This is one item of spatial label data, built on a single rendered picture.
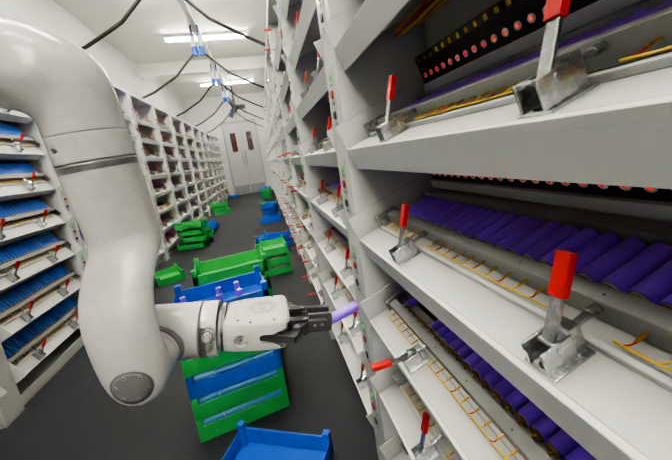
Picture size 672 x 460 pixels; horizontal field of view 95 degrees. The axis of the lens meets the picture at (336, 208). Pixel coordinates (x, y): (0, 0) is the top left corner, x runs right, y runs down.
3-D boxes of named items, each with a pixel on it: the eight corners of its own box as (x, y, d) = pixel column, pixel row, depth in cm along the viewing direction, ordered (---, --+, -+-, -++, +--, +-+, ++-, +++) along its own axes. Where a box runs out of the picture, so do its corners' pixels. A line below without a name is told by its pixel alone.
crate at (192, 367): (184, 379, 96) (178, 356, 95) (189, 345, 115) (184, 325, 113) (279, 346, 106) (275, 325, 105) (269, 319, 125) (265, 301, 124)
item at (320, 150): (345, 168, 74) (317, 114, 70) (308, 165, 132) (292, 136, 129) (414, 128, 76) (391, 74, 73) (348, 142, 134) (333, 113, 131)
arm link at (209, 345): (196, 317, 44) (218, 316, 44) (207, 292, 52) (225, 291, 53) (198, 371, 45) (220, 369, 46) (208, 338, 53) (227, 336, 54)
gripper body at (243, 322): (211, 321, 44) (290, 314, 46) (221, 291, 54) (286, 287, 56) (213, 369, 45) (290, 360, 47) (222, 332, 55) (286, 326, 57)
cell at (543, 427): (589, 412, 35) (546, 447, 34) (574, 400, 37) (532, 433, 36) (585, 401, 35) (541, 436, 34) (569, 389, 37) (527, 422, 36)
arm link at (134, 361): (88, 159, 31) (180, 402, 38) (146, 153, 46) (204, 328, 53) (-17, 177, 29) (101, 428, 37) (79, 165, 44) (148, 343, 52)
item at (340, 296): (373, 380, 84) (350, 342, 81) (327, 290, 142) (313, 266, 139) (433, 338, 86) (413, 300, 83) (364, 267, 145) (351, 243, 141)
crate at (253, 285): (172, 333, 93) (166, 308, 92) (179, 305, 112) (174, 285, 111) (270, 303, 104) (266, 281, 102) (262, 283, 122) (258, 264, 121)
